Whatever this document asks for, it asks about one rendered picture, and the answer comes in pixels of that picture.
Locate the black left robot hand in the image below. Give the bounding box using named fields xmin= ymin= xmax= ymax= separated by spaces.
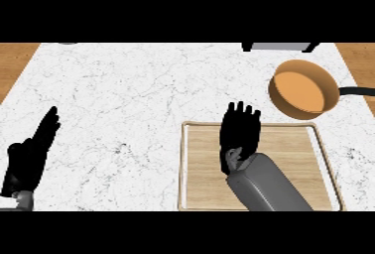
xmin=0 ymin=105 xmax=63 ymax=198

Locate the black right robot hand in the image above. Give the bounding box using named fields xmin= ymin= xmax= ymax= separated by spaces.
xmin=218 ymin=101 xmax=263 ymax=177

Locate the pale wooden tray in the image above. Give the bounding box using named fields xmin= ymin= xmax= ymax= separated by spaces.
xmin=177 ymin=121 xmax=347 ymax=212

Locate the grey appliance with black legs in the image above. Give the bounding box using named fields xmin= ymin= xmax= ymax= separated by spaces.
xmin=241 ymin=42 xmax=322 ymax=54

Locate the orange pot with black handle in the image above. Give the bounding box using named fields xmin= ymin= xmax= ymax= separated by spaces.
xmin=267 ymin=59 xmax=375 ymax=121

